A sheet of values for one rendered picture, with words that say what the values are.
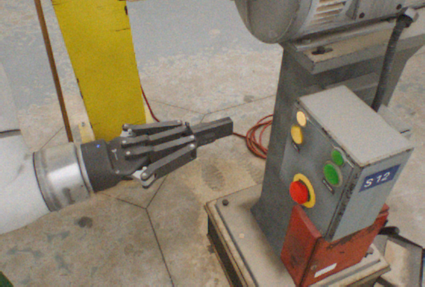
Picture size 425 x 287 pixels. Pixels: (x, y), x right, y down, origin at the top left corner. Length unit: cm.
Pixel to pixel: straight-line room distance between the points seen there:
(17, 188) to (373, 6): 59
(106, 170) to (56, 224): 136
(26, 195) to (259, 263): 95
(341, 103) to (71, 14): 119
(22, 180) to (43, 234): 135
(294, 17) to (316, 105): 14
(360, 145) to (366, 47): 27
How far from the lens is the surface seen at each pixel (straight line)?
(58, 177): 54
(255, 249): 136
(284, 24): 63
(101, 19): 160
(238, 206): 144
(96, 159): 54
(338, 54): 73
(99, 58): 168
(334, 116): 58
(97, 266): 172
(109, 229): 180
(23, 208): 55
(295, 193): 64
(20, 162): 55
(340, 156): 53
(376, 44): 78
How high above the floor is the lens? 149
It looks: 44 degrees down
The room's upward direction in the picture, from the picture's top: straight up
